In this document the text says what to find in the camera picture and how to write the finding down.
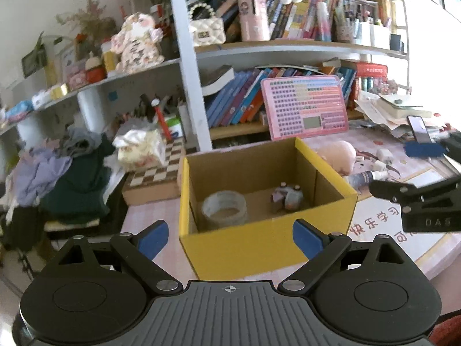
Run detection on clear tape roll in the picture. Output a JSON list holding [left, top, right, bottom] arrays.
[[201, 191, 248, 229]]

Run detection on white bookshelf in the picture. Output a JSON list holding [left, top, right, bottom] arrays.
[[0, 0, 411, 152]]

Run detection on dried flower bouquet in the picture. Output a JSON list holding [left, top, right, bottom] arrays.
[[56, 0, 116, 56]]

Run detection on crumpled plastic bag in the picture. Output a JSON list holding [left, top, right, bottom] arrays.
[[113, 128, 167, 172]]

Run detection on small grey bottle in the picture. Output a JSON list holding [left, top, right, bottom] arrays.
[[286, 185, 304, 211]]

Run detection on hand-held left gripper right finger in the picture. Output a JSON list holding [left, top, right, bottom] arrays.
[[277, 219, 415, 296]]

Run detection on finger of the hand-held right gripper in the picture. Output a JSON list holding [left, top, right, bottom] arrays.
[[403, 131, 461, 174], [368, 176, 461, 211]]

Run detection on row of leaning books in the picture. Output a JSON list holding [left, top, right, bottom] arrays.
[[203, 65, 357, 129]]

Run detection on white charger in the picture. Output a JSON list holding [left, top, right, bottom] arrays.
[[376, 148, 396, 165]]

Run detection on small glitter bottle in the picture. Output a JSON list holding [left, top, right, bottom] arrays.
[[345, 170, 391, 189]]

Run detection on row of upright books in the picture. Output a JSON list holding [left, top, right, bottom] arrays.
[[216, 0, 382, 43]]

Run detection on smartphone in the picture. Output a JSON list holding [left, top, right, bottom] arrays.
[[407, 115, 432, 144]]

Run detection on pink printed table mat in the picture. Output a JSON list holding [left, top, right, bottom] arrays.
[[120, 126, 461, 278]]

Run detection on yellow cardboard box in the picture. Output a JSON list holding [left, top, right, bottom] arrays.
[[178, 137, 359, 280]]

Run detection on red box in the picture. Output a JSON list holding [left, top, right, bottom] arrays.
[[355, 63, 390, 101]]

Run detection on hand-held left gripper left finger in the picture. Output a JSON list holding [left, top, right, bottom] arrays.
[[54, 220, 182, 296]]

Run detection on white pen holders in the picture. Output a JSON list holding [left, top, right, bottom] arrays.
[[355, 22, 391, 49]]

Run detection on floral plush doll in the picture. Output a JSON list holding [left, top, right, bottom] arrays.
[[110, 12, 165, 74]]

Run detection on small red jar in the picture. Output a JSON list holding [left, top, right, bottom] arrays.
[[85, 52, 107, 83]]

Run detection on pile of clothes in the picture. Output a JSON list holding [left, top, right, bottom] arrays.
[[0, 126, 125, 226]]

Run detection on pink cylindrical tin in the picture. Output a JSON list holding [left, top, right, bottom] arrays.
[[238, 0, 271, 42]]

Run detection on stack of papers and books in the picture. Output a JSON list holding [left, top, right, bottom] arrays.
[[355, 90, 451, 141]]

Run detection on pink pig toy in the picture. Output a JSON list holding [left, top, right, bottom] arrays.
[[317, 140, 357, 174]]

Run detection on pink learning tablet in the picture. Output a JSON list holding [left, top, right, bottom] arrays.
[[261, 76, 349, 141]]

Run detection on white quilted handbag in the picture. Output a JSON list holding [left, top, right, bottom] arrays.
[[189, 3, 227, 47]]

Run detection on checkered board box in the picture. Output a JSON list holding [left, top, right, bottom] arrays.
[[122, 140, 188, 206]]

